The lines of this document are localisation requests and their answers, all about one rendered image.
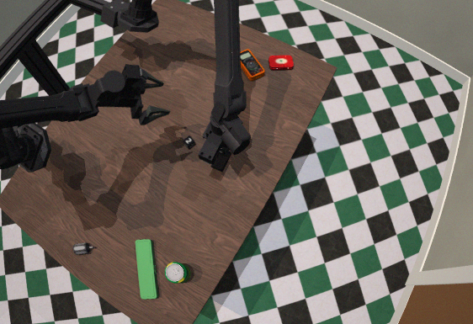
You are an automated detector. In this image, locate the green soda can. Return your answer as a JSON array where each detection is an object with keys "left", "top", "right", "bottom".
[{"left": 165, "top": 262, "right": 191, "bottom": 284}]

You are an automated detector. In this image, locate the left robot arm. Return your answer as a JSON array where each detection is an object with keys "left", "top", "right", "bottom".
[{"left": 120, "top": 0, "right": 251, "bottom": 164}]

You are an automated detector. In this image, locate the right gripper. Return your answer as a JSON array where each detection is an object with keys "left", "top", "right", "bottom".
[{"left": 114, "top": 73, "right": 170, "bottom": 125}]

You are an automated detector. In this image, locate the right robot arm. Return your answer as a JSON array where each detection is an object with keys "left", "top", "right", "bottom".
[{"left": 0, "top": 64, "right": 147, "bottom": 170}]

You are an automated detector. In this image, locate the orange multimeter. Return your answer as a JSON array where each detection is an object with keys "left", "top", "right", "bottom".
[{"left": 241, "top": 49, "right": 265, "bottom": 81}]

